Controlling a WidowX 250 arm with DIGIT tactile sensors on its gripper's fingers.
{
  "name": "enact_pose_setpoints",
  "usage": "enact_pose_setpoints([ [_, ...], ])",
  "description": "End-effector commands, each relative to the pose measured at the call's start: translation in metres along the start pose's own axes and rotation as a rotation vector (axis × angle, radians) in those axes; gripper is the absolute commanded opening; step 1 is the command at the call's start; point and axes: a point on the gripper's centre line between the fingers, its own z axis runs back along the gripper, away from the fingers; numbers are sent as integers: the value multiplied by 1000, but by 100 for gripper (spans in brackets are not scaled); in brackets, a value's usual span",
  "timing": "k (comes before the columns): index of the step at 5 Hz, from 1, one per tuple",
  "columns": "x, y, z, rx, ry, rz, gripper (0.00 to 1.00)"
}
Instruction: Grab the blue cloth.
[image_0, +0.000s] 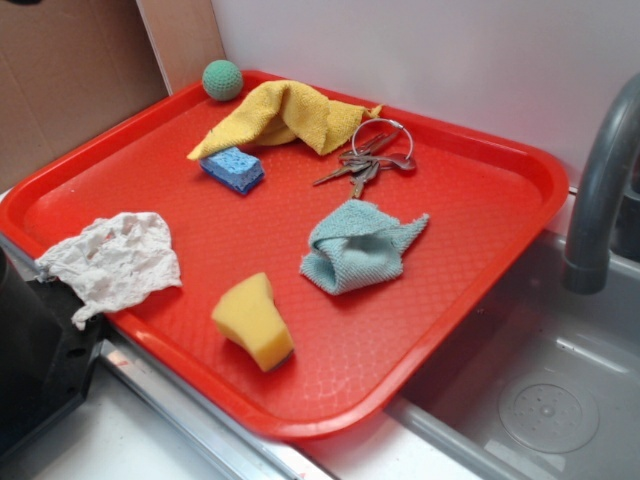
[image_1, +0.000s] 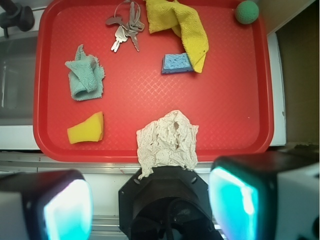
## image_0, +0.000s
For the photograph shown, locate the light blue cloth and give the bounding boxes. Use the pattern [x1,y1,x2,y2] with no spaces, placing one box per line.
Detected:
[300,199,430,295]

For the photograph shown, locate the yellow cloth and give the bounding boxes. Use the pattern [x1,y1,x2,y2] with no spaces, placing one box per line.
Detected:
[187,80,383,161]

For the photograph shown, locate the red plastic tray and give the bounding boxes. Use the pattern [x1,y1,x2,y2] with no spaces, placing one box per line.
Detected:
[1,85,568,441]

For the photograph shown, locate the yellow sponge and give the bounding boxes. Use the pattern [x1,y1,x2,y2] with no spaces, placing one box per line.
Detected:
[211,272,295,372]

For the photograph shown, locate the blue sponge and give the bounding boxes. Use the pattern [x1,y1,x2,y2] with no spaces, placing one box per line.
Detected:
[199,147,265,195]

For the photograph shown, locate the green foam ball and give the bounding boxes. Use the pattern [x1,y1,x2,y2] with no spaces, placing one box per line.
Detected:
[202,60,244,101]

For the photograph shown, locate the white crumpled paper towel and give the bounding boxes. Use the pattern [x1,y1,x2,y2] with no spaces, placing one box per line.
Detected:
[35,212,182,331]

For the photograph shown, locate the grey plastic sink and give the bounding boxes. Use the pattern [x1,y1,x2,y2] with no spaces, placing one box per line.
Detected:
[388,233,639,479]

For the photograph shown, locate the grey plastic faucet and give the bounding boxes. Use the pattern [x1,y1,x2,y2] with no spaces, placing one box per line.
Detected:
[562,75,639,295]

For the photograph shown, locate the brown cardboard panel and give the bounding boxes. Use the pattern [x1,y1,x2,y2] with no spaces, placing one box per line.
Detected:
[1,1,225,190]

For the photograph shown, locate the metal keys on ring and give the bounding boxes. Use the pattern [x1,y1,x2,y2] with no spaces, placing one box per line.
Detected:
[312,118,417,200]

